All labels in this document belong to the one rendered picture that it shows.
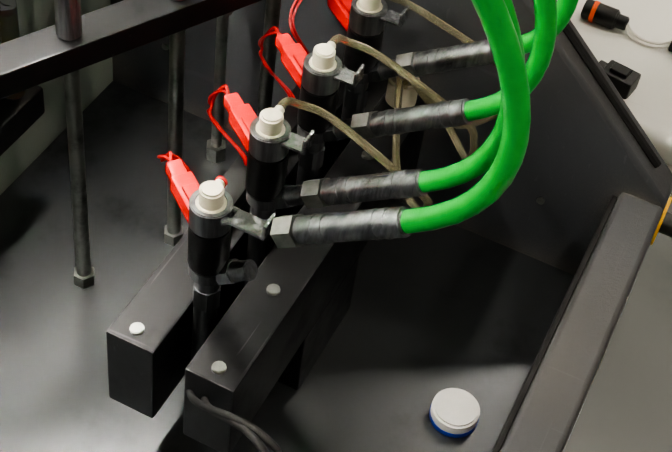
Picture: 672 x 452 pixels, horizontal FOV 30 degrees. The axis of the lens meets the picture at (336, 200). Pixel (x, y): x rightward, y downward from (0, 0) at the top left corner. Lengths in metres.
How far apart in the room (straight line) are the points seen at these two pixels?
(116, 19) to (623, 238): 0.43
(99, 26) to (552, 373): 0.41
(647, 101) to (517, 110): 0.49
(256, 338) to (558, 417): 0.22
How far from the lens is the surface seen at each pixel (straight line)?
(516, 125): 0.64
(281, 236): 0.77
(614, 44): 1.16
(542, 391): 0.92
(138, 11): 0.92
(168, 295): 0.89
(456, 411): 1.02
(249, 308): 0.88
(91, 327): 1.06
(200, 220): 0.79
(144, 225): 1.13
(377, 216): 0.72
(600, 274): 1.00
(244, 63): 1.16
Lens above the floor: 1.67
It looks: 46 degrees down
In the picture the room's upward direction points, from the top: 9 degrees clockwise
